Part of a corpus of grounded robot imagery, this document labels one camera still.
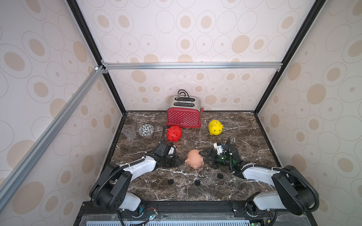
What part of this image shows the pink piggy bank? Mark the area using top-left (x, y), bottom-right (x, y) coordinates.
top-left (185, 149), bottom-right (204, 170)

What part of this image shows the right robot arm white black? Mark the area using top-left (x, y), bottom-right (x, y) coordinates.
top-left (198, 140), bottom-right (320, 217)

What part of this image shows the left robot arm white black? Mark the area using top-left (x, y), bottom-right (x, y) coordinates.
top-left (89, 141), bottom-right (178, 216)

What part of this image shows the red piggy bank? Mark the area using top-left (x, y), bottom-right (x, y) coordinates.
top-left (166, 125), bottom-right (182, 142)

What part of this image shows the yellow piggy bank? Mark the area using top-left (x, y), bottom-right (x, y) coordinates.
top-left (208, 120), bottom-right (223, 136)

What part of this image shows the patterned ceramic bowl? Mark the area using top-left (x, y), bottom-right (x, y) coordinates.
top-left (138, 124), bottom-right (155, 137)

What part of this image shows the clear plastic cup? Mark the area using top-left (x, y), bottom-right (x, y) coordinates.
top-left (122, 125), bottom-right (136, 140)

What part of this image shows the red polka dot toaster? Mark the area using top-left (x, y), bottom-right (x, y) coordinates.
top-left (166, 95), bottom-right (203, 128)

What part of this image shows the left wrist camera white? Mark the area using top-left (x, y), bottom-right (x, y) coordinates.
top-left (167, 146), bottom-right (175, 155)

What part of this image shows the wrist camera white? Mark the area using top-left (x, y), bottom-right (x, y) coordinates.
top-left (214, 142), bottom-right (225, 156)
top-left (167, 146), bottom-right (175, 155)

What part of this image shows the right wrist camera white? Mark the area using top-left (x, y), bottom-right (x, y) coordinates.
top-left (214, 142), bottom-right (225, 156)

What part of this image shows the black toaster cable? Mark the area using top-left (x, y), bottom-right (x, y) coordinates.
top-left (175, 89), bottom-right (191, 100)

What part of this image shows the aluminium rail back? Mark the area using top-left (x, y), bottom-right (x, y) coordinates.
top-left (104, 62), bottom-right (283, 70)

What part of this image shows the aluminium rail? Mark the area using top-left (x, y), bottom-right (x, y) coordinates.
top-left (1, 66), bottom-right (105, 211)
top-left (104, 62), bottom-right (283, 70)

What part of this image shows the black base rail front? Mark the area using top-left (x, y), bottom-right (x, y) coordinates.
top-left (74, 201), bottom-right (317, 226)

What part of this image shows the aluminium rail left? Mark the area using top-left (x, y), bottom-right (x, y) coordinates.
top-left (1, 66), bottom-right (105, 211)

